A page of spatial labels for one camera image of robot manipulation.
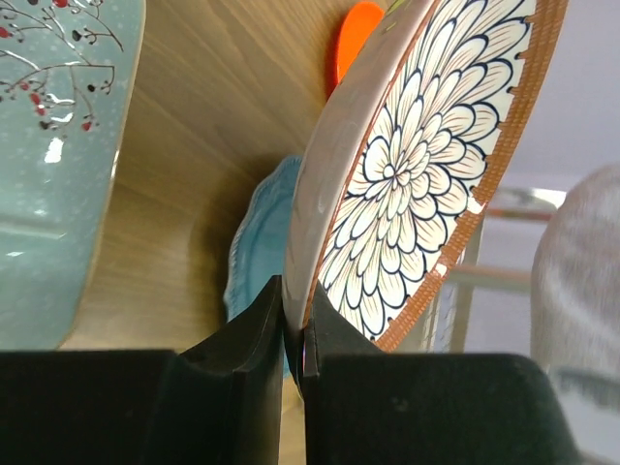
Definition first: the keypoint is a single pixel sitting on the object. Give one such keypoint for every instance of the light blue divided tray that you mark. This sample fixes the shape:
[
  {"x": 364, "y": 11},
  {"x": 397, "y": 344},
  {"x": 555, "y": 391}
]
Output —
[{"x": 67, "y": 75}]

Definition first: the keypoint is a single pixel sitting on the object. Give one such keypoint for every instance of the metal dish rack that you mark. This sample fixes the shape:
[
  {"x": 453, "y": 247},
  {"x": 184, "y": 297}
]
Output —
[{"x": 445, "y": 322}]

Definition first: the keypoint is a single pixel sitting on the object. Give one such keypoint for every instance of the teal scalloped plate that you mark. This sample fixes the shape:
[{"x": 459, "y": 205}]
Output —
[{"x": 258, "y": 246}]

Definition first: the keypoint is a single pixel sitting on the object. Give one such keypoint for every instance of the large floral ceramic plate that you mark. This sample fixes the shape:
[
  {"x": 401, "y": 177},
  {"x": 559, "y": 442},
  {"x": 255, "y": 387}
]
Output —
[{"x": 406, "y": 157}]

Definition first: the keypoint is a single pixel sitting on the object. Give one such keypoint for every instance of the grey panda towel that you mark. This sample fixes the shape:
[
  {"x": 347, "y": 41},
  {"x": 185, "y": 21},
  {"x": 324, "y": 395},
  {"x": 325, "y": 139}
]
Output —
[{"x": 575, "y": 312}]

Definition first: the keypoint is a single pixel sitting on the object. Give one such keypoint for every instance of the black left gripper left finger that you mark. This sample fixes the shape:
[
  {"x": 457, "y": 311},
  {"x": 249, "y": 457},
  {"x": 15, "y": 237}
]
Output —
[{"x": 216, "y": 403}]

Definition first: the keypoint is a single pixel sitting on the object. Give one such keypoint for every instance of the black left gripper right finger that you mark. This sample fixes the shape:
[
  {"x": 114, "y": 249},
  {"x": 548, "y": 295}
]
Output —
[{"x": 364, "y": 406}]

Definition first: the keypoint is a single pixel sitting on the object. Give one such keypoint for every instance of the orange plastic plate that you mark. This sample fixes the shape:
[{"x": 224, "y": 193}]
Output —
[{"x": 347, "y": 38}]

